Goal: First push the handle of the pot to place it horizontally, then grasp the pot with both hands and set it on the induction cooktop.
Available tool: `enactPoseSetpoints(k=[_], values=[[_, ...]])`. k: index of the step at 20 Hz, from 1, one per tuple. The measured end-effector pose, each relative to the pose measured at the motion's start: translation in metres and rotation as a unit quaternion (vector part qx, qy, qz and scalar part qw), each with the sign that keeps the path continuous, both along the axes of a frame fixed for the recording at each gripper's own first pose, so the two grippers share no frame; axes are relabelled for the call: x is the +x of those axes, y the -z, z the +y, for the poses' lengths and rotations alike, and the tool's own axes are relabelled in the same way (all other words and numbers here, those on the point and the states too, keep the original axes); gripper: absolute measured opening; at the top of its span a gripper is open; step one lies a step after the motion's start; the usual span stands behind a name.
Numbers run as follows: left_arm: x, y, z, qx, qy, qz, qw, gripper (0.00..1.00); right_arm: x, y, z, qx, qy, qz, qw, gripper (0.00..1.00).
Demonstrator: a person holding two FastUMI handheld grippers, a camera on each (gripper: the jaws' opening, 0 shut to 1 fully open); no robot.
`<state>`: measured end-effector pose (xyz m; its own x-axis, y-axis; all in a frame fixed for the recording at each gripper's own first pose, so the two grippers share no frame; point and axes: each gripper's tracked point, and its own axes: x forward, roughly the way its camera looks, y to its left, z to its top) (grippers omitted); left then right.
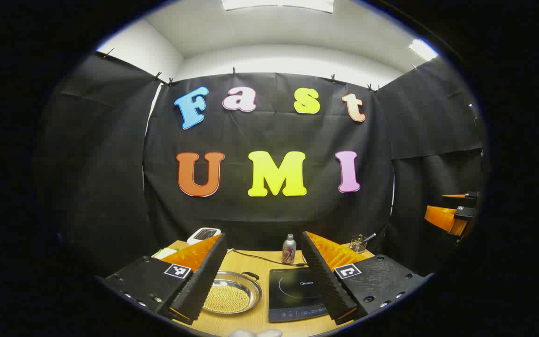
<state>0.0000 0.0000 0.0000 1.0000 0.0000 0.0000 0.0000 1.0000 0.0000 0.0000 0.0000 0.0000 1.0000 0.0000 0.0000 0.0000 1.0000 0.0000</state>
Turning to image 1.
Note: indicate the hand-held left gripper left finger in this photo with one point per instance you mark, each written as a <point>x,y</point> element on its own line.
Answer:
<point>203,281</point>

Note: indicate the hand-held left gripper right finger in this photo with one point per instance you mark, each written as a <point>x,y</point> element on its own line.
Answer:
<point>325,281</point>

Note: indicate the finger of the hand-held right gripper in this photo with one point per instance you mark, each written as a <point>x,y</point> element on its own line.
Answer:
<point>471,196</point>
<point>440,217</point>

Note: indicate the black induction cooktop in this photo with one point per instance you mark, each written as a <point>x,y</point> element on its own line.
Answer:
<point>292,290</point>

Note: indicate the stainless steel pot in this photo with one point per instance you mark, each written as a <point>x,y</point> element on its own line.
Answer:
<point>250,290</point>

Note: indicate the pile of soybeans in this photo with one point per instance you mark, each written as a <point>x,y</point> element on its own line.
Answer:
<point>227,299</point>

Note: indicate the silver drink bottle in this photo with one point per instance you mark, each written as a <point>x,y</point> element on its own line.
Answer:
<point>289,250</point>

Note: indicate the white toaster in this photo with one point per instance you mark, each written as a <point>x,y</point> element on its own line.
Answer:
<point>203,233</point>

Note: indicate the spoon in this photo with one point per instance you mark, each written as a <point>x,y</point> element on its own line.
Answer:
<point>370,237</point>

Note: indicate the black backdrop cloth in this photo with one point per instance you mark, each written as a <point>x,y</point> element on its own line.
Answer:
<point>250,135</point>

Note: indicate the small ceiling light panel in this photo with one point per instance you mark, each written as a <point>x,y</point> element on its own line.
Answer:
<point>422,49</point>

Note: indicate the large ceiling light panel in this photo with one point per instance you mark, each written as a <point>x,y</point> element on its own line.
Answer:
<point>274,3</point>

